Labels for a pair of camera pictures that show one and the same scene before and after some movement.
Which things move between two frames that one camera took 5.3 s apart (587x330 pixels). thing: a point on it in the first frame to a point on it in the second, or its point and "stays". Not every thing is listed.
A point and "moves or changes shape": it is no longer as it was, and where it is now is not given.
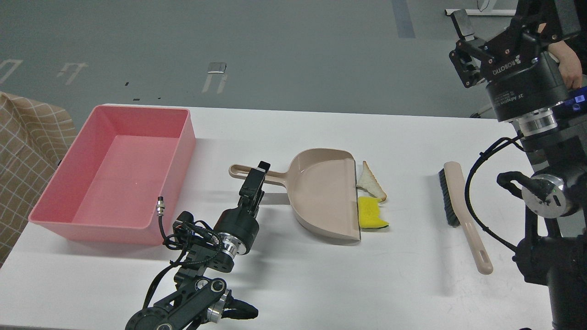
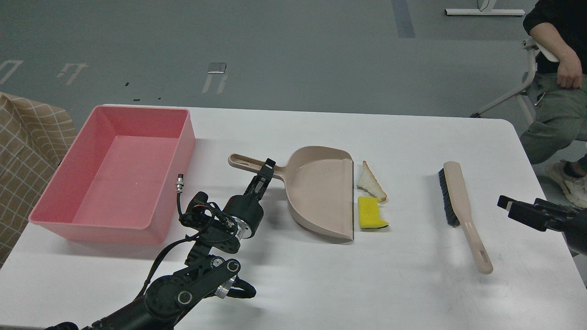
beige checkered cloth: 35,134 stays
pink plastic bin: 125,158 stays
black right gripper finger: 466,57 to 528,214
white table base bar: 484,12 stays
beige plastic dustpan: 321,183 moves or changes shape
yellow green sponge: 368,213 stays
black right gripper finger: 528,14 to 503,201
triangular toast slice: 369,182 stays
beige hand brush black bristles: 458,214 stays
